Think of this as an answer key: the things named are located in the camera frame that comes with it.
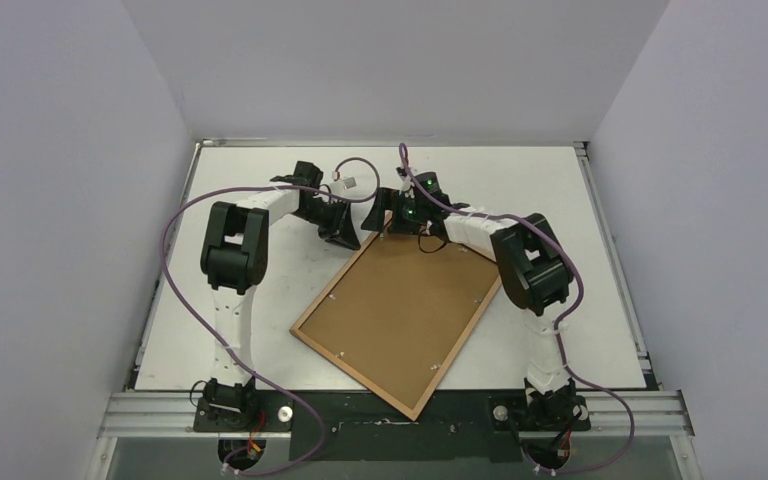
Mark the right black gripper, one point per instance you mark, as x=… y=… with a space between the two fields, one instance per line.
x=383 y=210

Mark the aluminium front rail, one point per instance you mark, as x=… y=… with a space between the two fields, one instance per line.
x=146 y=414

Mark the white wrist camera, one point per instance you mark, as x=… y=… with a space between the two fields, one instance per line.
x=406 y=188
x=341 y=182

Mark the wooden picture frame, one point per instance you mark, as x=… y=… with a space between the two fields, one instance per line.
x=357 y=378

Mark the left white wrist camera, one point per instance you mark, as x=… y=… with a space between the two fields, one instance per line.
x=341 y=182

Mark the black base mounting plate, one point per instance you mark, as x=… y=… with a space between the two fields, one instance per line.
x=360 y=426

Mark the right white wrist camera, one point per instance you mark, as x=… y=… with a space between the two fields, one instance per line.
x=406 y=188

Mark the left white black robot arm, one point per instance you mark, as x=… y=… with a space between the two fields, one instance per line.
x=234 y=259

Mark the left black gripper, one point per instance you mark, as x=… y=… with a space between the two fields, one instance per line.
x=341 y=231

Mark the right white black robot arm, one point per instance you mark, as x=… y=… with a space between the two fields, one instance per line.
x=532 y=272

